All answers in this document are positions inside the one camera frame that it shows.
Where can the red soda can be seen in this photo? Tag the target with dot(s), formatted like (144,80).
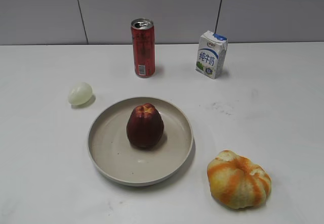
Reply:
(143,38)

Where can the white egg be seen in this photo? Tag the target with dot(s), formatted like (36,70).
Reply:
(80,94)

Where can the beige round plate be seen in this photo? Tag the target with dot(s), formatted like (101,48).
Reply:
(116,159)

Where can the peeled orange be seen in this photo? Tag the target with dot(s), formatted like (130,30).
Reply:
(237,182)

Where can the white milk carton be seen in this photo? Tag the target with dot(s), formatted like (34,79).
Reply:
(211,54)

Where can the dark red apple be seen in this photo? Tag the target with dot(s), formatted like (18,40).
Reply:
(145,126)

